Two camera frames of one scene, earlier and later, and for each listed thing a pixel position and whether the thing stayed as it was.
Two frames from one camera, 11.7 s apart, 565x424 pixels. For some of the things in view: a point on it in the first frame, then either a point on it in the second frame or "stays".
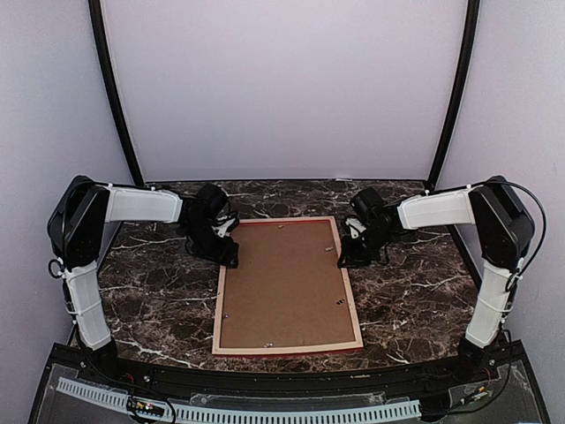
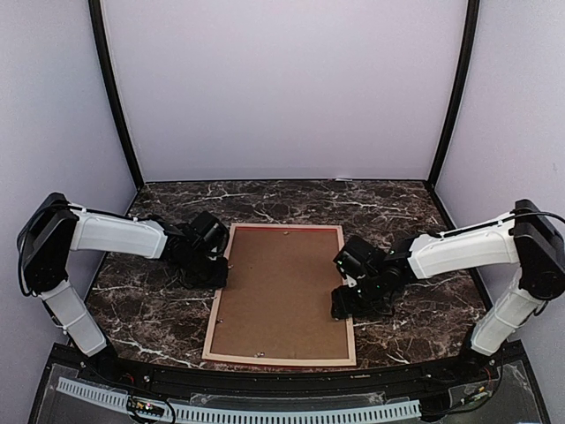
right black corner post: [474, 14] stays
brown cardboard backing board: [290, 287] stays
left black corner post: [97, 14] stays
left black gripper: [222, 254] -> [219, 280]
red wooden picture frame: [288, 294] -> [350, 327]
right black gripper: [351, 257] -> [345, 306]
